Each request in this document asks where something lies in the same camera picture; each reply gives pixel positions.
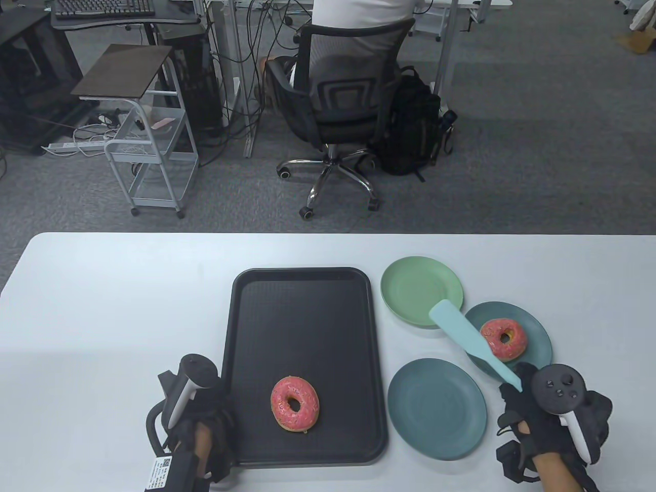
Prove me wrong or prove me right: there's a person's left hand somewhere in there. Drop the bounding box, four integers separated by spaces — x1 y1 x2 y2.
164 382 236 482

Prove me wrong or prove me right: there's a person's right hand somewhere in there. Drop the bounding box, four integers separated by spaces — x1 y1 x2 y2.
496 363 601 476

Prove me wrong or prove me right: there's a black and white controller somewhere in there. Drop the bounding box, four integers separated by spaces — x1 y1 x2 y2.
531 364 613 464
146 354 222 452

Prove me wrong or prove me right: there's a pink sprinkled mini donut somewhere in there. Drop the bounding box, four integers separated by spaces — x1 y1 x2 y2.
480 318 528 363
271 376 320 434

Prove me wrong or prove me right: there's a teal round plate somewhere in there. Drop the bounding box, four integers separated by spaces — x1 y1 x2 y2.
387 358 488 460
464 301 553 382

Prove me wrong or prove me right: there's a light blue dessert shovel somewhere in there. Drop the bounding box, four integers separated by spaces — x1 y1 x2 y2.
429 300 523 393

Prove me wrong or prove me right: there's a black baking tray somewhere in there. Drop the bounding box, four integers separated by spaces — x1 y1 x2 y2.
222 267 388 467

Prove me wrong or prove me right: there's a person's right forearm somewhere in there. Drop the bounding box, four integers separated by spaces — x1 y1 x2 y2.
536 454 575 492

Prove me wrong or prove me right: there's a black wrist module white label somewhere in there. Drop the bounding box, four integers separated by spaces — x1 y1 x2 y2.
143 454 206 492

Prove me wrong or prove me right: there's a light green round plate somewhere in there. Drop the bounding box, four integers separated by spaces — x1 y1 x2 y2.
380 256 464 329

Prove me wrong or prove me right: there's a white rolling cart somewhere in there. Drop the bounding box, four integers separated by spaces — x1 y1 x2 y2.
105 91 199 219

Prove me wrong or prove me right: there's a black backpack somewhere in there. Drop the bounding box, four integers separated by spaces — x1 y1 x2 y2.
377 66 457 182

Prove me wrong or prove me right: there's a white power strip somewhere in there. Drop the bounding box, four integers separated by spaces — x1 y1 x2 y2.
42 139 111 156

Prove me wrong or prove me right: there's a black mesh office chair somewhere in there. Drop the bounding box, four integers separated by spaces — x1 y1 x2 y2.
265 18 417 221

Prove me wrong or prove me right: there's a black computer tower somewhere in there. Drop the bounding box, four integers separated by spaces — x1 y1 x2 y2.
156 23 226 141

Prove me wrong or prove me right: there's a dark brown side table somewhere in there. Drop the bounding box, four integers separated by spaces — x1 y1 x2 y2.
70 44 173 99

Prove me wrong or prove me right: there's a cardboard box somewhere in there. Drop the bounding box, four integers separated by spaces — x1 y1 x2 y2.
621 28 656 54

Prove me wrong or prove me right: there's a white bag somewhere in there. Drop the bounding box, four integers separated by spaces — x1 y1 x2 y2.
629 0 656 31

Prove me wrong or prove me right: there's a black desk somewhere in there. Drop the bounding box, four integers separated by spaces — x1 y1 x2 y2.
49 0 206 31

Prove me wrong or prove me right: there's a black keyboard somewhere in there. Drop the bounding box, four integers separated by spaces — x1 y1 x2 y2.
54 0 155 20

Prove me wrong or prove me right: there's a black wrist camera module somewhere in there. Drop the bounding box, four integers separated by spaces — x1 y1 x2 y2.
495 442 539 483

